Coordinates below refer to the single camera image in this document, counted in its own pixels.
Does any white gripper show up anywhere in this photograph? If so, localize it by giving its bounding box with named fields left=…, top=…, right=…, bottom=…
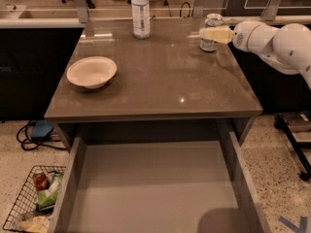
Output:
left=199, top=20, right=278, bottom=53

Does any silver green 7up can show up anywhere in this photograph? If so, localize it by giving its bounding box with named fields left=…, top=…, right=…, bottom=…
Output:
left=200, top=14, right=224, bottom=52

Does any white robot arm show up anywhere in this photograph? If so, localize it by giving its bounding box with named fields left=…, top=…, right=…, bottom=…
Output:
left=199, top=20, right=311, bottom=88

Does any grey open top drawer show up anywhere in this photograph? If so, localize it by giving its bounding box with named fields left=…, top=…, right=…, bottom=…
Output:
left=49, top=131, right=265, bottom=233

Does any clear plastic water bottle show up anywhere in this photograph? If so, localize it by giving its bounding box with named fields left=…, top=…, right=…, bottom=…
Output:
left=131, top=0, right=151, bottom=39

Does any grey cabinet table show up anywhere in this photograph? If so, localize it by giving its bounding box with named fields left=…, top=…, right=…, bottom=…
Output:
left=44, top=17, right=264, bottom=153

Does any white paper bowl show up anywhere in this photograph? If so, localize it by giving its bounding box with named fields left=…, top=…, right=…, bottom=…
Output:
left=66, top=56, right=117, bottom=89

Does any blue foot pedal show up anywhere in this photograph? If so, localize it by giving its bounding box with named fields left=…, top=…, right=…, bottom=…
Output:
left=30, top=120, right=53, bottom=140

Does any blue tape floor mark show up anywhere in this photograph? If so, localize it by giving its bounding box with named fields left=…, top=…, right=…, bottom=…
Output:
left=278, top=215, right=309, bottom=233

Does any red brown snack packet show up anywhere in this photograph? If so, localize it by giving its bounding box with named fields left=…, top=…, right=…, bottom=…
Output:
left=32, top=170, right=50, bottom=191

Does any green snack bag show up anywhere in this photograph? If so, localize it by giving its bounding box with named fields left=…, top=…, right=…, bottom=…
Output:
left=36, top=173, right=63, bottom=209

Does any yellow chip bag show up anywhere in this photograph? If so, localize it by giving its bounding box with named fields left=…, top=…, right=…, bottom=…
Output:
left=20, top=216, right=50, bottom=233

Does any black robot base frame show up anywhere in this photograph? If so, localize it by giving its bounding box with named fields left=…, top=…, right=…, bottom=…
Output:
left=274, top=116, right=311, bottom=182

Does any black floor cable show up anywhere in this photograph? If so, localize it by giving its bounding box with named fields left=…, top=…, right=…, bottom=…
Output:
left=16, top=119, right=67, bottom=152

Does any black wire basket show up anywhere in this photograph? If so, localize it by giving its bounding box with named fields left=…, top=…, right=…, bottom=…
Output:
left=3, top=165, right=66, bottom=232

